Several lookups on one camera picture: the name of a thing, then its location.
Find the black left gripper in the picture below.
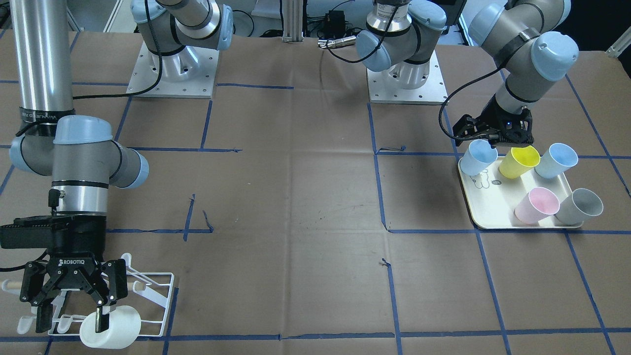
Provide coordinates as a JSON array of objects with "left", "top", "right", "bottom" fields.
[{"left": 453, "top": 97, "right": 534, "bottom": 147}]

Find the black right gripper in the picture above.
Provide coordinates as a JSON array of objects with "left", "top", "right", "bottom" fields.
[{"left": 1, "top": 190, "right": 128, "bottom": 333}]

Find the light blue cup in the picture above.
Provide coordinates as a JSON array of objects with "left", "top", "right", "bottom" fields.
[
  {"left": 535, "top": 143, "right": 579, "bottom": 179},
  {"left": 460, "top": 140, "right": 498, "bottom": 176}
]

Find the white ikea cup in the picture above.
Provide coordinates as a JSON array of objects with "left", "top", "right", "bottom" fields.
[{"left": 79, "top": 305, "right": 141, "bottom": 349}]

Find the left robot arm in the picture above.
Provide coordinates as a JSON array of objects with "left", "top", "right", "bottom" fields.
[{"left": 355, "top": 0, "right": 579, "bottom": 147}]

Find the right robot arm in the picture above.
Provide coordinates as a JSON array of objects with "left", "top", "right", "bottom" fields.
[{"left": 1, "top": 0, "right": 149, "bottom": 333}]

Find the yellow cup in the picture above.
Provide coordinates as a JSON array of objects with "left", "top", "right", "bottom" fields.
[{"left": 499, "top": 146, "right": 541, "bottom": 179}]

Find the pink cup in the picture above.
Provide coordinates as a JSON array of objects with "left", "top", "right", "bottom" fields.
[{"left": 514, "top": 187, "right": 561, "bottom": 224}]

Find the grey cup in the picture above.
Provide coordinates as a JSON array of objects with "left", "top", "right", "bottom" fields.
[{"left": 555, "top": 188, "right": 604, "bottom": 225}]

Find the cream plastic tray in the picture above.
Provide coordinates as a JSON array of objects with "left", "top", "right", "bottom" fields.
[{"left": 456, "top": 157, "right": 582, "bottom": 229}]

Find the black power adapter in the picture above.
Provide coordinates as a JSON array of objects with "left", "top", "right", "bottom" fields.
[{"left": 323, "top": 10, "right": 346, "bottom": 32}]

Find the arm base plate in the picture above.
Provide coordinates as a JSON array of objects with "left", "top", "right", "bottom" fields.
[
  {"left": 366, "top": 52, "right": 448, "bottom": 106},
  {"left": 128, "top": 43, "right": 219, "bottom": 99}
]

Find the aluminium frame post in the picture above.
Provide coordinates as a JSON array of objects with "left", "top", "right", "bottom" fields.
[{"left": 280, "top": 0, "right": 306, "bottom": 43}]

